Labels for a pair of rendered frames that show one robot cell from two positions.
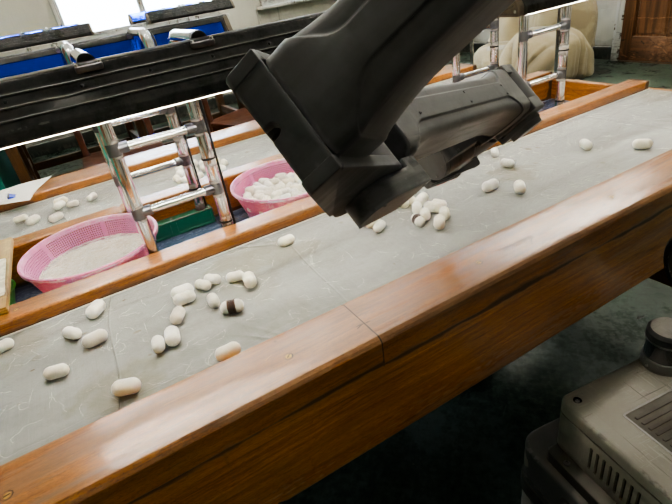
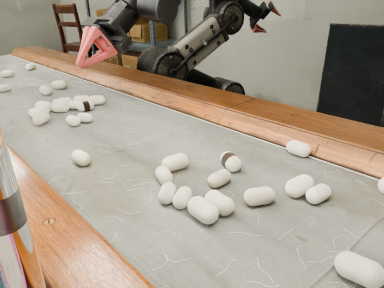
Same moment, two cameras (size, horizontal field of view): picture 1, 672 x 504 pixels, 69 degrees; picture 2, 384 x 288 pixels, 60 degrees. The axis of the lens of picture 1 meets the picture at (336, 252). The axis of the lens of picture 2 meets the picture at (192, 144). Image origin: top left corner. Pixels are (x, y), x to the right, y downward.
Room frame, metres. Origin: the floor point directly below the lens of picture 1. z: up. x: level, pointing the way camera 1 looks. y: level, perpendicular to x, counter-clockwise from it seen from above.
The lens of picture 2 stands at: (0.77, 0.53, 0.95)
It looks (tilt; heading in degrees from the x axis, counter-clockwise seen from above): 24 degrees down; 254
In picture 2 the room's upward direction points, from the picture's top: 2 degrees counter-clockwise
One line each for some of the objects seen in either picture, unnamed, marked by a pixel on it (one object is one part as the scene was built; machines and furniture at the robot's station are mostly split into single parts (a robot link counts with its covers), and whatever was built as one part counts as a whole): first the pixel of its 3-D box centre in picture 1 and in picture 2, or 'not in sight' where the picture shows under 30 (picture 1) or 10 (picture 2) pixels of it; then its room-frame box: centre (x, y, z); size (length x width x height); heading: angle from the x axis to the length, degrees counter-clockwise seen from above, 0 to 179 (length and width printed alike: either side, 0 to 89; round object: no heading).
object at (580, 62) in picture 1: (536, 58); not in sight; (3.62, -1.67, 0.40); 0.74 x 0.56 x 0.38; 119
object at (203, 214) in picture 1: (137, 137); not in sight; (1.15, 0.41, 0.90); 0.20 x 0.19 x 0.45; 115
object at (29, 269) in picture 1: (99, 262); not in sight; (0.90, 0.48, 0.72); 0.27 x 0.27 x 0.10
